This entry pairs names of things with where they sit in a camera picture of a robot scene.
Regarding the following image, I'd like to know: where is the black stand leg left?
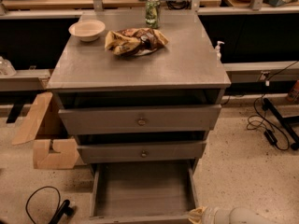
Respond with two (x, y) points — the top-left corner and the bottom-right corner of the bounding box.
(7, 100), (25, 123)

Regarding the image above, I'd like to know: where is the crumpled chip bag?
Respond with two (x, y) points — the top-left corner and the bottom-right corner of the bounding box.
(105, 28), (168, 56)

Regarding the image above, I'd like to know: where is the clear plastic container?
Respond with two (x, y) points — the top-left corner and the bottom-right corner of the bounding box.
(0, 56), (16, 77)

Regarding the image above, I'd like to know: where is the grey top drawer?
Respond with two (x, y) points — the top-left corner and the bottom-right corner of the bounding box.
(59, 90), (221, 135)

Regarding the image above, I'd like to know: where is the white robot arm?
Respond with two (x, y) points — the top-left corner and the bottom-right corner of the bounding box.
(188, 207), (277, 224)

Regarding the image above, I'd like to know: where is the grey bottom drawer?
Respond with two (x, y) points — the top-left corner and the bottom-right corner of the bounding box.
(87, 160), (199, 224)

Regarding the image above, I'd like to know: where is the cardboard box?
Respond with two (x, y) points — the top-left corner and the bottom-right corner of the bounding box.
(12, 92), (84, 170)

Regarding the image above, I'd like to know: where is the black stand leg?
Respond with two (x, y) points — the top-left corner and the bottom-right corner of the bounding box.
(7, 100), (25, 123)
(263, 98), (299, 150)

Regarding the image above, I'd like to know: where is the grey drawer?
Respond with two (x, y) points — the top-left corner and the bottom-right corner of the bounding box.
(59, 90), (221, 135)
(87, 160), (199, 224)
(78, 132), (206, 163)

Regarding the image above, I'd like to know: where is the black floor cable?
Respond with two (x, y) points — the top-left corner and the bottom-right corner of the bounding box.
(24, 186), (76, 224)
(246, 60), (299, 151)

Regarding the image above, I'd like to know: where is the grey drawer cabinet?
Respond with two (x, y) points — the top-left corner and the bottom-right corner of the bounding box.
(46, 9), (232, 173)

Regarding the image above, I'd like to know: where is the orange bottle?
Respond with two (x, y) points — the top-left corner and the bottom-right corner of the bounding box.
(287, 80), (299, 102)

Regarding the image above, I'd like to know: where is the grey middle drawer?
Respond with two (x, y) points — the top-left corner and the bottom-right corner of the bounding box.
(78, 132), (206, 163)

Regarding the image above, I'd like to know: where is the black stand leg right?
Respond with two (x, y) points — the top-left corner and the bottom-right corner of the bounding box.
(263, 98), (299, 150)

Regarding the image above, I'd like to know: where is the white bowl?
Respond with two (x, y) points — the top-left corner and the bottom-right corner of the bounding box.
(68, 20), (106, 42)

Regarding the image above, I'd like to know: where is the black floor cable right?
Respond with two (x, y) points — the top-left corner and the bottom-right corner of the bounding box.
(246, 60), (299, 151)

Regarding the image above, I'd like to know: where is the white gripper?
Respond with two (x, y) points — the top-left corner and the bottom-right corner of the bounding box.
(188, 206), (231, 224)

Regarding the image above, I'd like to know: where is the black floor cable left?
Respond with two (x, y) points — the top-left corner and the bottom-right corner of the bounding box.
(24, 186), (76, 224)

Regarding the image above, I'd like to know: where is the green soda can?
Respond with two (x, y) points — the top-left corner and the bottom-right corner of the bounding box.
(145, 0), (161, 29)

